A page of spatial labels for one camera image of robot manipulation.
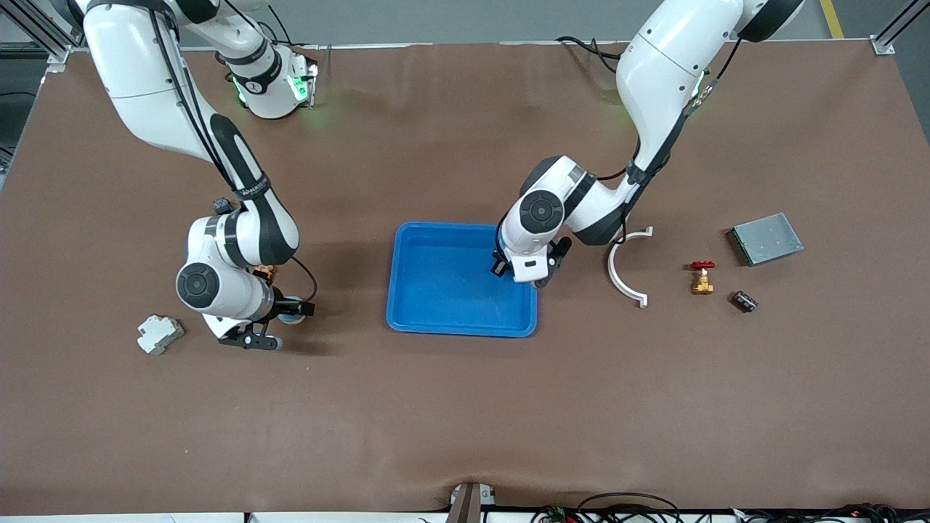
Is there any blue plastic tray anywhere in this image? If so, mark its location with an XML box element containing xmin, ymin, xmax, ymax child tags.
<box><xmin>386</xmin><ymin>222</ymin><xmax>539</xmax><ymax>338</ymax></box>

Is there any white circuit breaker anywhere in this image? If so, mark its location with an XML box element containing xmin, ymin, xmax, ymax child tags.
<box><xmin>137</xmin><ymin>314</ymin><xmax>185</xmax><ymax>356</ymax></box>

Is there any white curved pipe clamp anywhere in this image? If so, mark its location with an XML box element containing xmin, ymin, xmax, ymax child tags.
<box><xmin>607</xmin><ymin>226</ymin><xmax>655</xmax><ymax>309</ymax></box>

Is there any brown paper table cover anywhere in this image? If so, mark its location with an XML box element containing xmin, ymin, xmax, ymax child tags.
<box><xmin>0</xmin><ymin>40</ymin><xmax>930</xmax><ymax>516</ymax></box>

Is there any silver metal power supply box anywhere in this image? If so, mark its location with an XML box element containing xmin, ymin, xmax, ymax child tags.
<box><xmin>725</xmin><ymin>212</ymin><xmax>806</xmax><ymax>267</ymax></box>

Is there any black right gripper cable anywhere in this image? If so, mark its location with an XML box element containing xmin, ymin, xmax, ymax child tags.
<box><xmin>145</xmin><ymin>0</ymin><xmax>319</xmax><ymax>302</ymax></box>

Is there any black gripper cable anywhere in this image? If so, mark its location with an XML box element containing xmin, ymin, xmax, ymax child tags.
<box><xmin>145</xmin><ymin>0</ymin><xmax>319</xmax><ymax>302</ymax></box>
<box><xmin>614</xmin><ymin>36</ymin><xmax>743</xmax><ymax>244</ymax></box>

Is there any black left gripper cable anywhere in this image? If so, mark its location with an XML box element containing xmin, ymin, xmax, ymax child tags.
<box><xmin>614</xmin><ymin>36</ymin><xmax>743</xmax><ymax>244</ymax></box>

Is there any black left arm base cable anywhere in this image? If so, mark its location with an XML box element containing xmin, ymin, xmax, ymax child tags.
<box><xmin>556</xmin><ymin>35</ymin><xmax>624</xmax><ymax>77</ymax></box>

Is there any black arm base cable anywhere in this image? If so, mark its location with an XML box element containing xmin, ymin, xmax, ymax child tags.
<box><xmin>556</xmin><ymin>35</ymin><xmax>624</xmax><ymax>77</ymax></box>
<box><xmin>267</xmin><ymin>6</ymin><xmax>331</xmax><ymax>73</ymax></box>

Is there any black right arm base cable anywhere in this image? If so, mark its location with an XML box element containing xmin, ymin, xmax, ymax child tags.
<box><xmin>267</xmin><ymin>6</ymin><xmax>331</xmax><ymax>73</ymax></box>

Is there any aluminium frame profile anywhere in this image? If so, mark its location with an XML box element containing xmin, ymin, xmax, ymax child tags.
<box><xmin>0</xmin><ymin>0</ymin><xmax>88</xmax><ymax>73</ymax></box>
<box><xmin>870</xmin><ymin>0</ymin><xmax>930</xmax><ymax>57</ymax></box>

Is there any black cable bundle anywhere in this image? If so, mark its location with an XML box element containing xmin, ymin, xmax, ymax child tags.
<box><xmin>529</xmin><ymin>492</ymin><xmax>930</xmax><ymax>523</ymax></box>

